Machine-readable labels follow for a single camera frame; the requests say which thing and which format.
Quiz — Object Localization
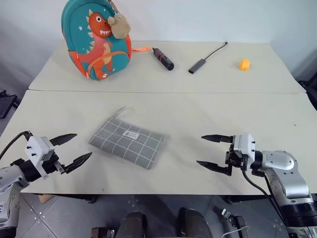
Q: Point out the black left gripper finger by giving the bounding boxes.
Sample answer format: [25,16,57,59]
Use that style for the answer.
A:
[63,152,93,175]
[49,133,78,147]

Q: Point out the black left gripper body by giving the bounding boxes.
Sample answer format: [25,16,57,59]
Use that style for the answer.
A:
[42,153,67,176]

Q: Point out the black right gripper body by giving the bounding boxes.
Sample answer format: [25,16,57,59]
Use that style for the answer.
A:
[224,143,249,172]

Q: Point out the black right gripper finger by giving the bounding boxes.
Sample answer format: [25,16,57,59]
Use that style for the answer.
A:
[201,134,235,144]
[196,160,233,177]

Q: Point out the grey checked fabric pouch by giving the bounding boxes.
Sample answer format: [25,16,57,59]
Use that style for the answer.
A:
[88,106,165,172]

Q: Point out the black plug with white tip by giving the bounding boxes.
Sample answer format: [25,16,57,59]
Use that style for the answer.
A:
[221,208,245,234]

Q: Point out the dark rounded shape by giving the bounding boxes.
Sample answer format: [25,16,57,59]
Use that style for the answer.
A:
[118,211,147,238]
[176,207,211,238]

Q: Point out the small orange block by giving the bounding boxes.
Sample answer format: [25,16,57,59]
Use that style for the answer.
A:
[238,59,251,71]

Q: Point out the teal dinosaur backpack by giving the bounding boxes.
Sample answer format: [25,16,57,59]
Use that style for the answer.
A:
[61,0,152,81]

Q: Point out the black red electric screwdriver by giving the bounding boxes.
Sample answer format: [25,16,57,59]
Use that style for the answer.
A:
[151,47,175,71]

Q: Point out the black equipment beside table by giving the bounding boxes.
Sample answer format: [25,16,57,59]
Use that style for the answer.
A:
[298,79,317,110]

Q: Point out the beige plush toy pendant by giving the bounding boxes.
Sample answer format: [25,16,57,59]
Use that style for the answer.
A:
[108,12,131,40]

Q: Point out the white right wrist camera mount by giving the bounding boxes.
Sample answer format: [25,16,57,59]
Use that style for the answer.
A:
[232,133,257,166]

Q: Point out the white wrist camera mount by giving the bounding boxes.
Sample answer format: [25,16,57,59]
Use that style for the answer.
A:
[232,133,257,166]
[24,135,55,179]

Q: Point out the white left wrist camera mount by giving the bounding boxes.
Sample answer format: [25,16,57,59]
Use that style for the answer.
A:
[24,135,55,179]

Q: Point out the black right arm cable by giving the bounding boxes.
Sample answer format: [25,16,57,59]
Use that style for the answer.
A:
[241,169,291,227]

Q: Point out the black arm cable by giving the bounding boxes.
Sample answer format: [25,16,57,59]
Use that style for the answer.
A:
[0,130,33,160]
[241,169,291,227]

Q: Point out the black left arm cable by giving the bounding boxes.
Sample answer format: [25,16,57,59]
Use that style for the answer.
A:
[0,130,33,160]

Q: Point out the thin white cable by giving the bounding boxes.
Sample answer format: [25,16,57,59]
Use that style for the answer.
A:
[221,226,250,238]

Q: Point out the black frame beside table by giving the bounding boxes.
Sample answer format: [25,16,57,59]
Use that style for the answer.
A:
[0,90,19,119]

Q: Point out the grey USB hub with cable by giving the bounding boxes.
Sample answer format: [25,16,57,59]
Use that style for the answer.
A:
[188,41,229,74]

